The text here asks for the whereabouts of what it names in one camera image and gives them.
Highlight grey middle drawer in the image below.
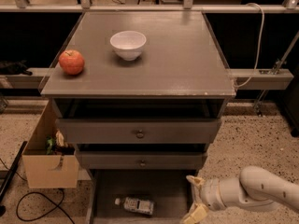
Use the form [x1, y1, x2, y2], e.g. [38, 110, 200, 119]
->
[75, 151, 207, 170]

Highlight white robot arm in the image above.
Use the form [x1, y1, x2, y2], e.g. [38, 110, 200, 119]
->
[180, 166, 299, 224]

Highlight items inside cardboard box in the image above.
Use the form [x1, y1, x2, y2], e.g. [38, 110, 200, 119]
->
[45, 131, 75, 155]

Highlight grey open bottom drawer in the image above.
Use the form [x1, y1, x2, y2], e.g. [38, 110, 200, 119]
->
[84, 170, 193, 224]

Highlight metal frame rail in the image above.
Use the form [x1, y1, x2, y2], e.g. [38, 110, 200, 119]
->
[0, 5, 299, 14]

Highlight grey drawer cabinet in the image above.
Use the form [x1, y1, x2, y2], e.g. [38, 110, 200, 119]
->
[40, 10, 236, 224]

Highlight white hanging cable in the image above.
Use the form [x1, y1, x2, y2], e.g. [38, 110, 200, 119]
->
[234, 2, 265, 89]

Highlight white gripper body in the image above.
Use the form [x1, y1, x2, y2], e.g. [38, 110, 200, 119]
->
[200, 178, 225, 211]

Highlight black bar on floor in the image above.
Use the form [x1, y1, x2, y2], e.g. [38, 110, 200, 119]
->
[0, 141, 27, 203]

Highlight cardboard box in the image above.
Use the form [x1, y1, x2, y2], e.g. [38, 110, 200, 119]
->
[22, 103, 78, 189]

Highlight clear plastic water bottle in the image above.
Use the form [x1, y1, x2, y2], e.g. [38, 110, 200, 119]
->
[114, 197, 154, 216]

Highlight black floor cable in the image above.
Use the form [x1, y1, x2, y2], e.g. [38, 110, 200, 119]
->
[0, 158, 76, 224]

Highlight grey top drawer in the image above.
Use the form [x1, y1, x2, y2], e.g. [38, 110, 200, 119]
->
[56, 119, 221, 144]

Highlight red apple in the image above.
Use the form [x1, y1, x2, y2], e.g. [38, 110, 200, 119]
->
[59, 49, 85, 76]

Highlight white bowl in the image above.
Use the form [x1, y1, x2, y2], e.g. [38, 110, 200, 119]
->
[110, 31, 147, 61]

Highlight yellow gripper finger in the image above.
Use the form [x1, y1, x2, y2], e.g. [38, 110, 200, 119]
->
[186, 175, 205, 190]
[180, 203, 208, 224]

